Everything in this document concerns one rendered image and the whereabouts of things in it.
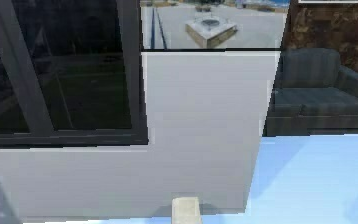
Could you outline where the white framed picture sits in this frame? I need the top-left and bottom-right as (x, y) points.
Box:
(297, 0), (358, 5)

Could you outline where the dark grey sofa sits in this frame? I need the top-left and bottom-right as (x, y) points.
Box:
(262, 47), (358, 138)

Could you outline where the pale beige block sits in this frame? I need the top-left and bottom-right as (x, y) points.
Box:
(171, 196), (203, 224)

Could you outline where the window with outdoor view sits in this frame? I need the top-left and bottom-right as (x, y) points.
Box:
(140, 0), (291, 52)

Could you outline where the dark framed window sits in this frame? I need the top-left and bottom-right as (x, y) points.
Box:
(0, 0), (150, 147)

